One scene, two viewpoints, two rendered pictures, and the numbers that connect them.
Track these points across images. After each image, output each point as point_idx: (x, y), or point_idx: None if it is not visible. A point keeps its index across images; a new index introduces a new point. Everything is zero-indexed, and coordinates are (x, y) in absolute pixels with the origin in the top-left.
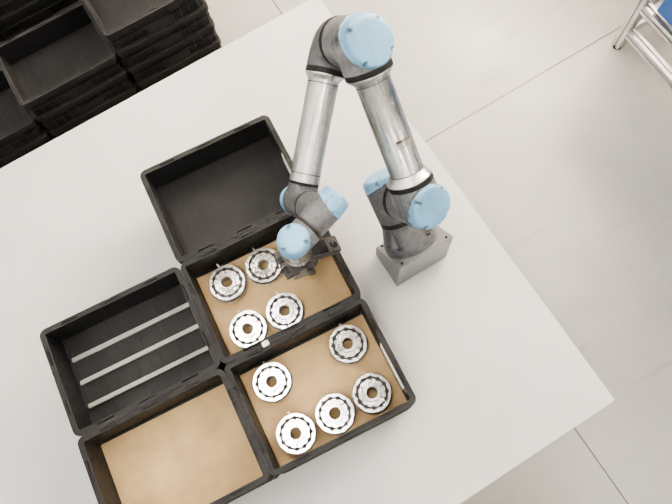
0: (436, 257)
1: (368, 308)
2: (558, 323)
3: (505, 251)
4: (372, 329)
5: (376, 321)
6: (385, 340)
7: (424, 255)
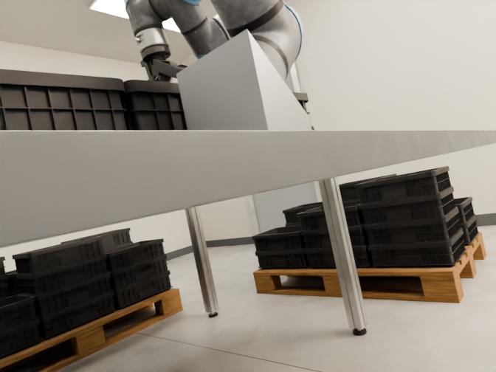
0: (243, 122)
1: (107, 77)
2: (85, 131)
3: (353, 130)
4: (85, 103)
5: (86, 75)
6: (54, 73)
7: (207, 64)
